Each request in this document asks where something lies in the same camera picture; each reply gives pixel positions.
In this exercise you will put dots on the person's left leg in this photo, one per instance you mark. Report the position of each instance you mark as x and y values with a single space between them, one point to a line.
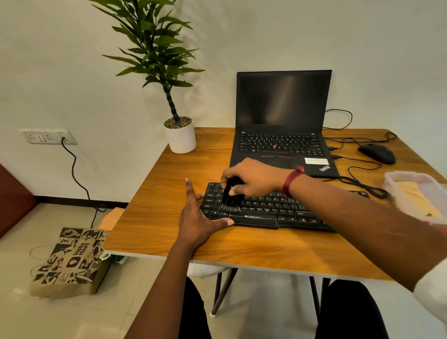
195 314

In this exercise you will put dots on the green artificial plant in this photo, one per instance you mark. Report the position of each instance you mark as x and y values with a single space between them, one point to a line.
157 52

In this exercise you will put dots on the black computer keyboard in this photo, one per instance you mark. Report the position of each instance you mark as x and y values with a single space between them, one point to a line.
279 209

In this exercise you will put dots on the white chair seat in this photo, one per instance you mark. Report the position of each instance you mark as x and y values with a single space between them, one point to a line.
206 269

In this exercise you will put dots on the white wall socket panel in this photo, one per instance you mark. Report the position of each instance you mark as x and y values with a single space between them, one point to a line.
43 137

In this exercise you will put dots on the black laptop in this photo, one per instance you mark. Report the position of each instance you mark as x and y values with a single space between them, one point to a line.
283 104

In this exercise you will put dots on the white shirt sleeve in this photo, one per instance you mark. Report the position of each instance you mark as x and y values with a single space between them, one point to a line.
433 293

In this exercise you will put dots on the red wristband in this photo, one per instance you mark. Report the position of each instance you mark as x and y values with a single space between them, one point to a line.
288 181

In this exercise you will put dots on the black metal table leg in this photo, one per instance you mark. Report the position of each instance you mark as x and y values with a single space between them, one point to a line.
316 297
223 290

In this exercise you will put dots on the person's right leg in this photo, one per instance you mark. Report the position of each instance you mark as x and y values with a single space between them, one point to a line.
349 310

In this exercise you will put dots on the person's left forearm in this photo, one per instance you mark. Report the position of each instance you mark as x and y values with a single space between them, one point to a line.
160 297

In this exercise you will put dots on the person's right hand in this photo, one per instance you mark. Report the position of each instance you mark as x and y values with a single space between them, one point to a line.
260 178

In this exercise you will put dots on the person's right thumb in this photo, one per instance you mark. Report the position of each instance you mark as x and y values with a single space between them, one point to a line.
236 190

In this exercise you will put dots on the person's leg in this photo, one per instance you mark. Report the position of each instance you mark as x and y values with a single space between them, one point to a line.
349 310
195 314

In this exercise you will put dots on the white plant pot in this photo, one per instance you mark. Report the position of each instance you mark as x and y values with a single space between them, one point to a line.
181 138

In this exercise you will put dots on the clear plastic container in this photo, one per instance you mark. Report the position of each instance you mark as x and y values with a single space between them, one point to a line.
401 199

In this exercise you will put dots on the printed brown paper bag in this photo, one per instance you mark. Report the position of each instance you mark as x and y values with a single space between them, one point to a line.
70 262

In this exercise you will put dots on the black cleaning brush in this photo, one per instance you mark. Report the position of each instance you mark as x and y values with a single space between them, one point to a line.
232 202

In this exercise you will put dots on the black computer mouse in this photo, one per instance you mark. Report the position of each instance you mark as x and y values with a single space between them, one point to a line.
377 153

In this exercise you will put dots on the orange cardboard piece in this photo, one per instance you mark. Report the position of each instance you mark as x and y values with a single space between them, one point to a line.
111 218

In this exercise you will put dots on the person's left thumb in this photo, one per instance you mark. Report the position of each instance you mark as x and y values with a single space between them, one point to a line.
221 222

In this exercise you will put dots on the person's right forearm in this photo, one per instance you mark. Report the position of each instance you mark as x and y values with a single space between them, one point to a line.
366 223

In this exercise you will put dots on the brown wooden furniture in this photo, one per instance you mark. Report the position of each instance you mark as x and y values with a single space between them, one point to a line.
14 199

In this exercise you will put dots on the person's left hand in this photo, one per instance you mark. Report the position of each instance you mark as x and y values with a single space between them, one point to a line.
192 223

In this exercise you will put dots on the yellow cloth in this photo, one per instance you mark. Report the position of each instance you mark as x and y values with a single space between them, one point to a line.
417 197

